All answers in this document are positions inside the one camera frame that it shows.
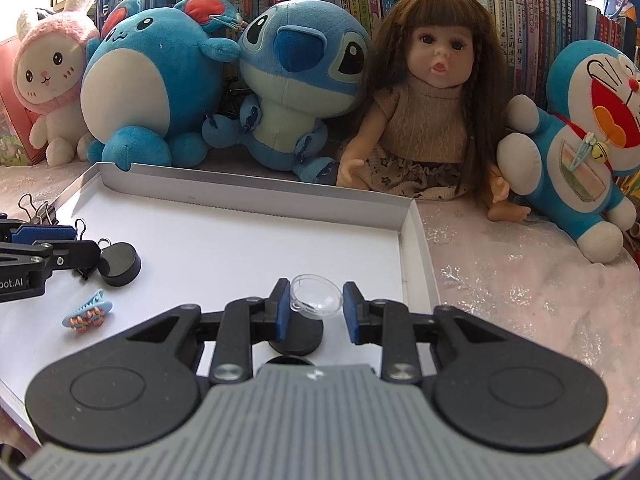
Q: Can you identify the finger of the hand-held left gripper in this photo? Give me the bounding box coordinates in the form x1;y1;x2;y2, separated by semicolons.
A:
0;240;102;276
0;217;77;242

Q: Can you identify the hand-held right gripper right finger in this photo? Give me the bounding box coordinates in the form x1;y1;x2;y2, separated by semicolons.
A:
342;281;506;386

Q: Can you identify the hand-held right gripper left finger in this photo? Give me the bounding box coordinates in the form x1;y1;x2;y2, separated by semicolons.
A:
125;277;292;386

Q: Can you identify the large black binder clip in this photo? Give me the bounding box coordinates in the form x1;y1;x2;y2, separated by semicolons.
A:
72;219;113;281

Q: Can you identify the clear plastic dome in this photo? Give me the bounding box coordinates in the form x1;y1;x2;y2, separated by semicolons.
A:
291;273;343;318

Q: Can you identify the large black round lid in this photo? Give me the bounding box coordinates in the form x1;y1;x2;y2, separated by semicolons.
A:
270;317;325;356

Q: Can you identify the small black round lid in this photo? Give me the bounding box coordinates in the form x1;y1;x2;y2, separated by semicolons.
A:
99;242;142;288

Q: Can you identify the blue hair clip with bears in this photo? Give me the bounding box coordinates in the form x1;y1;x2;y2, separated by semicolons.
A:
61;288;112;333

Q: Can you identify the white cardboard box tray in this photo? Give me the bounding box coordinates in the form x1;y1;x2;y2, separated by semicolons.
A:
0;161;441;448

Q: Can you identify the small black binder clip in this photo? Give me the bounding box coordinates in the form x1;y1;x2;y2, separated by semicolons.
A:
19;193;60;226

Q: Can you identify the pink gift bag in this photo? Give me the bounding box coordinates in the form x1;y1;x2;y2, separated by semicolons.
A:
0;35;46;167

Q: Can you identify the pink bunny plush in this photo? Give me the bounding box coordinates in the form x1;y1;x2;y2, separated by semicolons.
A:
14;0;101;166

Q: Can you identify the round blue mouse plush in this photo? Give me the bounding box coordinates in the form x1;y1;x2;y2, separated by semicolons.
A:
80;0;241;168

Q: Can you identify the brown-haired baby doll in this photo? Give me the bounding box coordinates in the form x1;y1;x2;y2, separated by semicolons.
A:
336;0;532;223

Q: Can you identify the blue alien plush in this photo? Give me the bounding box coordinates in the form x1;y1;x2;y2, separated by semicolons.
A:
202;0;373;185

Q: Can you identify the blue robot cat plush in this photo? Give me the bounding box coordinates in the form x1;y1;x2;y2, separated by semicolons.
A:
496;40;640;265

